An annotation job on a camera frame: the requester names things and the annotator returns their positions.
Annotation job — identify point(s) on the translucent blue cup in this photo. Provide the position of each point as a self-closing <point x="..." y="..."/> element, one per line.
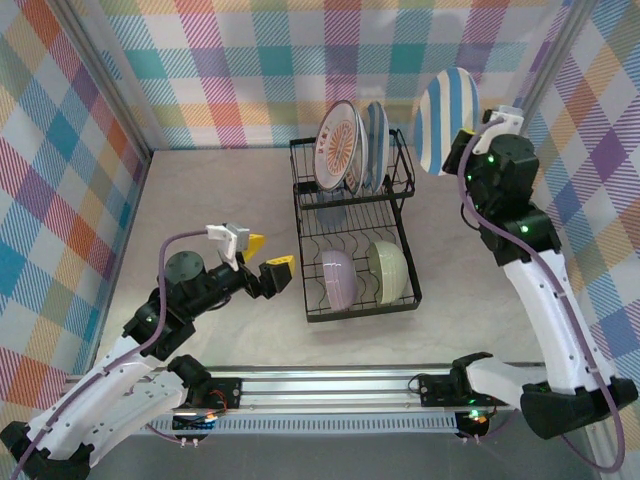
<point x="331" y="212"/>

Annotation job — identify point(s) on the lilac bowl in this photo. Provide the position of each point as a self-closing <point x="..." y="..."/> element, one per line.
<point x="340" y="280"/>

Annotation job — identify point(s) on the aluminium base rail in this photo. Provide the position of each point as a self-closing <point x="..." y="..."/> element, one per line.
<point x="325" y="390"/>

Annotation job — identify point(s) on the pale green bowl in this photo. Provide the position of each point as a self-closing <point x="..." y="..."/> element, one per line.
<point x="390" y="272"/>

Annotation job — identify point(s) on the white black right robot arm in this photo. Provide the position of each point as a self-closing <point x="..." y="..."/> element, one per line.
<point x="545" y="310"/>

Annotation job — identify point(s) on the small electronics board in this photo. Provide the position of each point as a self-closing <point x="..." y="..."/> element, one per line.
<point x="195" y="424"/>
<point x="475" y="422"/>

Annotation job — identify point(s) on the aluminium side rail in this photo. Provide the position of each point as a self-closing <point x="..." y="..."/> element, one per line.
<point x="137" y="185"/>

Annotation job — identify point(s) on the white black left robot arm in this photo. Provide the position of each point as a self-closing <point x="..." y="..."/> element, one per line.
<point x="100" y="390"/>

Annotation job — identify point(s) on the aluminium frame post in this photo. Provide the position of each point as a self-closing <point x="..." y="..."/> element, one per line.
<point x="119" y="95"/>
<point x="554" y="50"/>

